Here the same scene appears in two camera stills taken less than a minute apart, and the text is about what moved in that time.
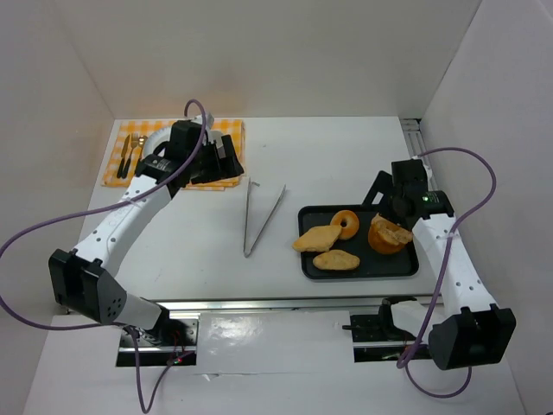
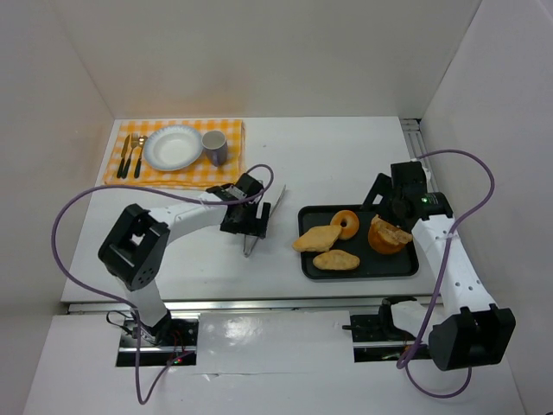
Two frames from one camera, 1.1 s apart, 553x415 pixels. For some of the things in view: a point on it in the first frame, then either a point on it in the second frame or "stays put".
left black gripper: [217, 160] -> [257, 220]
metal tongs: [246, 250] stays put
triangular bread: [317, 239] stays put
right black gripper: [390, 195] stays put
